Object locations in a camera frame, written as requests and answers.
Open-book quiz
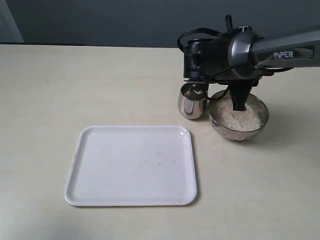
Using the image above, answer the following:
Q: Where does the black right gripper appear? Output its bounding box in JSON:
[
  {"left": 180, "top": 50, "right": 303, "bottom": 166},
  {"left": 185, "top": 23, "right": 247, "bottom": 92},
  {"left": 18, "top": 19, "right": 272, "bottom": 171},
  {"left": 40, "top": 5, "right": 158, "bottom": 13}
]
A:
[{"left": 183, "top": 37, "right": 262, "bottom": 111}]

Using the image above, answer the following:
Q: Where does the dark red wooden spoon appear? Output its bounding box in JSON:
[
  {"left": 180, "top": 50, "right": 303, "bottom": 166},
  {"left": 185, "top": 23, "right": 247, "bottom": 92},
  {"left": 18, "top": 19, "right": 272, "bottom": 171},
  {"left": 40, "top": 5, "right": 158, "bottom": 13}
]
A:
[{"left": 188, "top": 84, "right": 202, "bottom": 98}]

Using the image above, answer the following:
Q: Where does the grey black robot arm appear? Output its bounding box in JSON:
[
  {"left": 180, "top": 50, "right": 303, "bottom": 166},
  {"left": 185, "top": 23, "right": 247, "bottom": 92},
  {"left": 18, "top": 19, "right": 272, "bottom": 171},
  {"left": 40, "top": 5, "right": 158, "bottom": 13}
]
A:
[{"left": 177, "top": 28, "right": 320, "bottom": 111}]

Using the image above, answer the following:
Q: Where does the small steel cup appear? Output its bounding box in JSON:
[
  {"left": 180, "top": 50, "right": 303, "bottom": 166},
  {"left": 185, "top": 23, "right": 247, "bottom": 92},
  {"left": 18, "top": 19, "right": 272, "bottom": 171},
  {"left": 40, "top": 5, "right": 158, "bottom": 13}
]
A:
[{"left": 177, "top": 85, "right": 208, "bottom": 120}]

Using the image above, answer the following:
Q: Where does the steel bowl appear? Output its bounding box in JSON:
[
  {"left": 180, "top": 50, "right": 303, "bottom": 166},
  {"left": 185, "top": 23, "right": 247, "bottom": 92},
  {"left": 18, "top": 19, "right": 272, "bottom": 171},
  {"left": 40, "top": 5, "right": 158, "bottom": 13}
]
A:
[{"left": 207, "top": 90, "right": 269, "bottom": 141}]

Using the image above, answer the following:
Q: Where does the white rice heap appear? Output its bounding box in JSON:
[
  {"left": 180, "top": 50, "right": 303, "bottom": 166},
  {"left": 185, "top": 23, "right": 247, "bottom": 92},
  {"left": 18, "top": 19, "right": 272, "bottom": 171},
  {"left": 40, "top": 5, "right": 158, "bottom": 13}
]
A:
[{"left": 210, "top": 98, "right": 262, "bottom": 132}]

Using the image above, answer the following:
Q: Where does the white rectangular plastic tray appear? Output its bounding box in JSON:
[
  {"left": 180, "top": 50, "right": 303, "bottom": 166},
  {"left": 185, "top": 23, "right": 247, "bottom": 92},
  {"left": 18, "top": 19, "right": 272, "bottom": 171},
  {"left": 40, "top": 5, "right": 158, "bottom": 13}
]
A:
[{"left": 64, "top": 125, "right": 198, "bottom": 207}]

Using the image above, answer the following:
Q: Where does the black camera cable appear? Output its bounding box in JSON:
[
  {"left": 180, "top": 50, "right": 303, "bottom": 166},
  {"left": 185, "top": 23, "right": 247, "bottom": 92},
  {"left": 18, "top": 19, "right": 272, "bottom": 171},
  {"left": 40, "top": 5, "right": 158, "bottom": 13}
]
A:
[{"left": 177, "top": 14, "right": 265, "bottom": 55}]

